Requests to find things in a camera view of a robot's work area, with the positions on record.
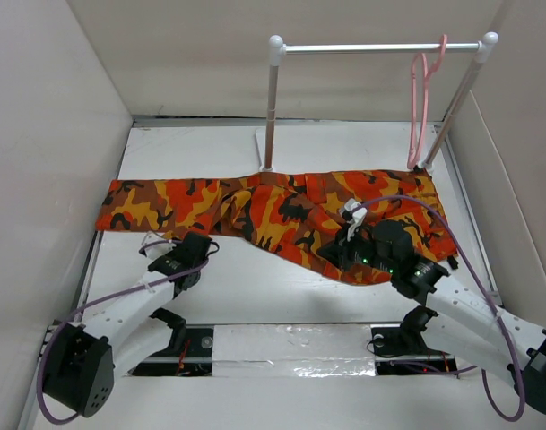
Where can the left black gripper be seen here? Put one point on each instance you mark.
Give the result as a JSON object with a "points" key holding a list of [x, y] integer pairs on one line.
{"points": [[170, 253]]}

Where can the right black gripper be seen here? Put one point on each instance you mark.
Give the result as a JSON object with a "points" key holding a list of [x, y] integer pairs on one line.
{"points": [[338, 251]]}

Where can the orange camouflage trousers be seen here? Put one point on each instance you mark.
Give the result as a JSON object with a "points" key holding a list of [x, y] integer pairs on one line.
{"points": [[290, 216]]}

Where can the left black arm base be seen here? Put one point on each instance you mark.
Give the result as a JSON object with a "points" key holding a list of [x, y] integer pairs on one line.
{"points": [[188, 354]]}

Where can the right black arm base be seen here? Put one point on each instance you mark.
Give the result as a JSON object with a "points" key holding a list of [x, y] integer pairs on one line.
{"points": [[399, 349]]}

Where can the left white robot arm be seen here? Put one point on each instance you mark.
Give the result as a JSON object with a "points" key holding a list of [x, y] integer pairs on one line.
{"points": [[102, 340]]}

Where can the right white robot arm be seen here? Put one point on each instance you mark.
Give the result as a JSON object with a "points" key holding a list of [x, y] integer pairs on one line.
{"points": [[449, 317]]}

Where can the pink plastic clothes hanger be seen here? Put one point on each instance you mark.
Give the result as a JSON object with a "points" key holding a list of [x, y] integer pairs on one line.
{"points": [[421, 73]]}

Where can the white clothes rack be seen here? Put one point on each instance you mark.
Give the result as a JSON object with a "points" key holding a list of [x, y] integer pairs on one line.
{"points": [[278, 49]]}

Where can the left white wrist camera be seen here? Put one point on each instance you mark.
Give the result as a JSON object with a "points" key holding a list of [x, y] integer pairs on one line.
{"points": [[153, 247]]}

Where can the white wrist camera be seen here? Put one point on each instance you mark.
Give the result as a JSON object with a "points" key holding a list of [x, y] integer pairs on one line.
{"points": [[153, 247], [354, 214]]}

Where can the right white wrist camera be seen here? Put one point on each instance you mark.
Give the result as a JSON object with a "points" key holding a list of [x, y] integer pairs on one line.
{"points": [[354, 214]]}

